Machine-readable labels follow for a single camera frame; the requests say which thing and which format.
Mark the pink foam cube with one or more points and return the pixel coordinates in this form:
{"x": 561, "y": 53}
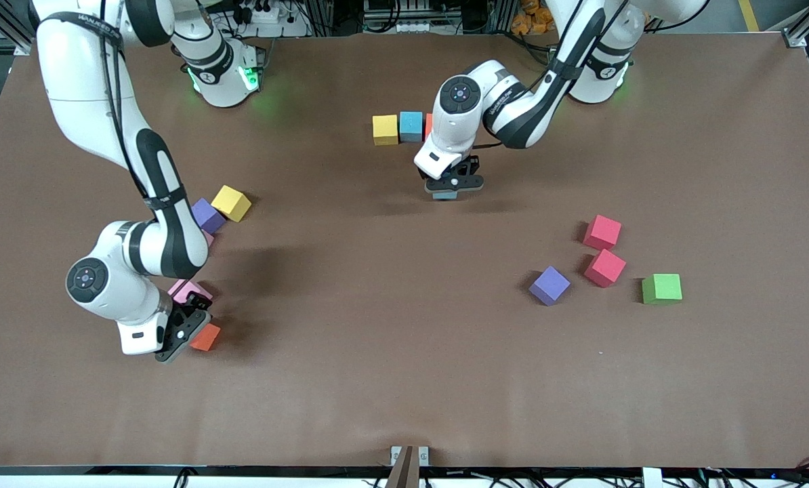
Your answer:
{"x": 188, "y": 291}
{"x": 208, "y": 238}

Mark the orange foam cube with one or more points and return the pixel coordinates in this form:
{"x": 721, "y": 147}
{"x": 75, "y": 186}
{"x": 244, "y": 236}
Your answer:
{"x": 428, "y": 125}
{"x": 208, "y": 337}

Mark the blue foam cube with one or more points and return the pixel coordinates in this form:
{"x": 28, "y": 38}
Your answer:
{"x": 410, "y": 126}
{"x": 445, "y": 196}

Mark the yellow foam cube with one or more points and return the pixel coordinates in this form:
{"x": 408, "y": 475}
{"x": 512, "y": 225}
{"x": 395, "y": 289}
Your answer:
{"x": 385, "y": 129}
{"x": 231, "y": 202}

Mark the purple foam cube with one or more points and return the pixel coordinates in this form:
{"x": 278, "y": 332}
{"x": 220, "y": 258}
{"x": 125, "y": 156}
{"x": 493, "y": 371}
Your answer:
{"x": 209, "y": 215}
{"x": 549, "y": 285}

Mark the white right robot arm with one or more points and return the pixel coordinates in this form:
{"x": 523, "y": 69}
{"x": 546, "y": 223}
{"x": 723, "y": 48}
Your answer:
{"x": 86, "y": 81}

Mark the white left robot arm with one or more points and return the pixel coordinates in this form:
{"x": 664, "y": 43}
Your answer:
{"x": 459, "y": 129}

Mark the red foam cube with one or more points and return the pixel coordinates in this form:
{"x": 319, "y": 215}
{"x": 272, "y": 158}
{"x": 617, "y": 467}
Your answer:
{"x": 605, "y": 268}
{"x": 602, "y": 232}

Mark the pile of orange fruit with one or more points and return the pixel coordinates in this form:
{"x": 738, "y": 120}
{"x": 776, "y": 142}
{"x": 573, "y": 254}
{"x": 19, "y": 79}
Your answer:
{"x": 532, "y": 17}

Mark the white power strip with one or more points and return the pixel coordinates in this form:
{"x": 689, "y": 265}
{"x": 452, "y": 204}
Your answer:
{"x": 265, "y": 13}

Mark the green foam cube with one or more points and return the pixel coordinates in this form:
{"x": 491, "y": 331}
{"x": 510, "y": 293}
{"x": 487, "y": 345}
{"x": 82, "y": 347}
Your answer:
{"x": 662, "y": 289}

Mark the small white box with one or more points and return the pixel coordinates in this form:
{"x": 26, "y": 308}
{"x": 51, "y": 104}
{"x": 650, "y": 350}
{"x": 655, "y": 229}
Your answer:
{"x": 652, "y": 478}

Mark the metal table edge bracket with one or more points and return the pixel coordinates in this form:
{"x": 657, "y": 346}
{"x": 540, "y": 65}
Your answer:
{"x": 396, "y": 453}

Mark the brown post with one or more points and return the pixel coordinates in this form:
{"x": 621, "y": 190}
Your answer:
{"x": 404, "y": 474}

